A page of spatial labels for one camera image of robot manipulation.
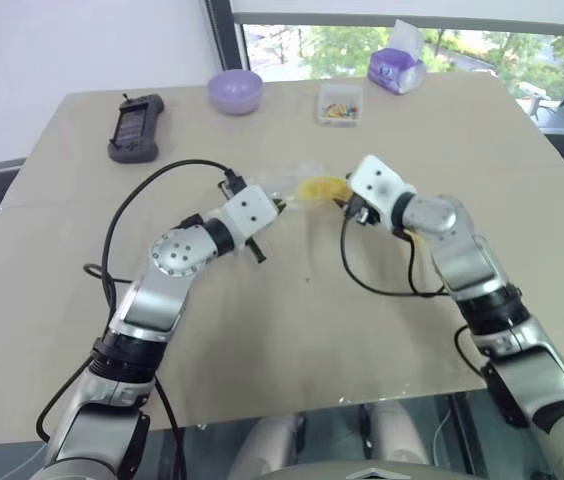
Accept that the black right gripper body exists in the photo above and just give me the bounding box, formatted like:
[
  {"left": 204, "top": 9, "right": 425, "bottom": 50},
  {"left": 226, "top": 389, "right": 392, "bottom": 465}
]
[{"left": 341, "top": 191, "right": 383, "bottom": 228}]

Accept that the grey robot torso front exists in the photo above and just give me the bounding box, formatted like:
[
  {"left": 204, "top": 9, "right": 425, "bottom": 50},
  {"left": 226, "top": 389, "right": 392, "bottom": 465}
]
[{"left": 274, "top": 460, "right": 468, "bottom": 480}]

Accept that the purple plastic bowl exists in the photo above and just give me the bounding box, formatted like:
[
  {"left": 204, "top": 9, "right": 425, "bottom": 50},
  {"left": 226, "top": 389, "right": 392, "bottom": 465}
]
[{"left": 206, "top": 68, "right": 264, "bottom": 117}]

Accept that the black handheld controller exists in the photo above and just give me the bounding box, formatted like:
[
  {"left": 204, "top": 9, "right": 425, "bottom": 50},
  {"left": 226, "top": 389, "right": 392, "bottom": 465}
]
[{"left": 106, "top": 92, "right": 166, "bottom": 164}]

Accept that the black left shoulder cable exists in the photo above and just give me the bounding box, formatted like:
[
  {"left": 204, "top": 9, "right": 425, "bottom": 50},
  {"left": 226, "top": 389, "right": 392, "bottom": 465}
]
[{"left": 35, "top": 357, "right": 101, "bottom": 444}]

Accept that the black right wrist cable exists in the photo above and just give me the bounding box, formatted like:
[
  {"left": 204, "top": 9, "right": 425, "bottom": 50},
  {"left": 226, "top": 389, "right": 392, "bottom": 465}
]
[{"left": 339, "top": 212, "right": 451, "bottom": 300}]

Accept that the black window frame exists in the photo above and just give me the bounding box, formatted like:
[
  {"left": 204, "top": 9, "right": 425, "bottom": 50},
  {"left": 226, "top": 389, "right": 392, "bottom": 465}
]
[{"left": 205, "top": 0, "right": 253, "bottom": 84}]

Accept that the grey rounded robot leg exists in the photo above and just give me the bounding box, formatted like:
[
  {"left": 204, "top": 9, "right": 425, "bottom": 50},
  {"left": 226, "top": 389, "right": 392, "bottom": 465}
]
[
  {"left": 225, "top": 413, "right": 308, "bottom": 480},
  {"left": 361, "top": 399, "right": 444, "bottom": 471}
]

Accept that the clear box of coloured pins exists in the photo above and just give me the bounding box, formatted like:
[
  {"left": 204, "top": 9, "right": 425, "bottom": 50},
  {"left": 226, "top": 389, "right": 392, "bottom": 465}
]
[{"left": 317, "top": 83, "right": 364, "bottom": 128}]

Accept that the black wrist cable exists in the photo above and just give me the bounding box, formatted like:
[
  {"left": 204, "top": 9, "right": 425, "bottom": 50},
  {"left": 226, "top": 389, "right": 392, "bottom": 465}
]
[
  {"left": 339, "top": 212, "right": 451, "bottom": 300},
  {"left": 83, "top": 158, "right": 244, "bottom": 321}
]

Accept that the orange snack packet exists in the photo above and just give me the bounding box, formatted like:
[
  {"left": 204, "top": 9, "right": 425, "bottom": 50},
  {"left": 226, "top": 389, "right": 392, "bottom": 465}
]
[{"left": 297, "top": 175, "right": 352, "bottom": 205}]

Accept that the black elbow cable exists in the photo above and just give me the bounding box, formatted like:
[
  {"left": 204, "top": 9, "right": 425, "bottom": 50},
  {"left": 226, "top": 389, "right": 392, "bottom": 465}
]
[
  {"left": 154, "top": 377, "right": 186, "bottom": 480},
  {"left": 454, "top": 324, "right": 486, "bottom": 379}
]

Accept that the purple tissue pack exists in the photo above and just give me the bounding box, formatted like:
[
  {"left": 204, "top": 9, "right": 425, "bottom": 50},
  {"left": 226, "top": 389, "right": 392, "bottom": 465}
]
[{"left": 366, "top": 19, "right": 429, "bottom": 96}]

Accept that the black right elbow cable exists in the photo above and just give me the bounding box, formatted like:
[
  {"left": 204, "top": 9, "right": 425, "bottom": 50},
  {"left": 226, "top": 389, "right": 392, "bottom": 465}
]
[{"left": 454, "top": 324, "right": 486, "bottom": 379}]

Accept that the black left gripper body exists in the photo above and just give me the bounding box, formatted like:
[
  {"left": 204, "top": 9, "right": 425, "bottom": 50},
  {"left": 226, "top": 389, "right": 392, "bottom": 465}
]
[{"left": 244, "top": 197, "right": 286, "bottom": 265}]

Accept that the clear plastic bag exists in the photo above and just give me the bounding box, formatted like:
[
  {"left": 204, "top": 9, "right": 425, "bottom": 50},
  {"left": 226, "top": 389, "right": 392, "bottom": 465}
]
[{"left": 254, "top": 160, "right": 351, "bottom": 214}]

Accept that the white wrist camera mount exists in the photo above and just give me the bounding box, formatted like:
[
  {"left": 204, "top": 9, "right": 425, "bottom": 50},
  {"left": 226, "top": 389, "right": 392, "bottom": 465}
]
[
  {"left": 349, "top": 154, "right": 417, "bottom": 234},
  {"left": 220, "top": 184, "right": 280, "bottom": 242}
]

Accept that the black left elbow cable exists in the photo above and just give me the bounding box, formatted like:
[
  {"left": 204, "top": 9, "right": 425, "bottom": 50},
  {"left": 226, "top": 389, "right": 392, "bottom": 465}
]
[{"left": 154, "top": 377, "right": 186, "bottom": 480}]

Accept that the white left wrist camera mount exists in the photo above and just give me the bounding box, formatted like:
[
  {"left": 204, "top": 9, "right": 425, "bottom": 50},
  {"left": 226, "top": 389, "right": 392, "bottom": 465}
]
[{"left": 220, "top": 184, "right": 280, "bottom": 242}]

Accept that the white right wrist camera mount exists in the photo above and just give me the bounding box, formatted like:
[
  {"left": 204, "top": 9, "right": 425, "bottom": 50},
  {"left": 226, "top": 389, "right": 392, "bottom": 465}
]
[{"left": 349, "top": 154, "right": 417, "bottom": 234}]

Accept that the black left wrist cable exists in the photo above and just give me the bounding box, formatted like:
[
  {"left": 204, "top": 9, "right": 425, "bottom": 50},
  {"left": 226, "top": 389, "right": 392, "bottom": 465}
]
[{"left": 83, "top": 158, "right": 244, "bottom": 321}]

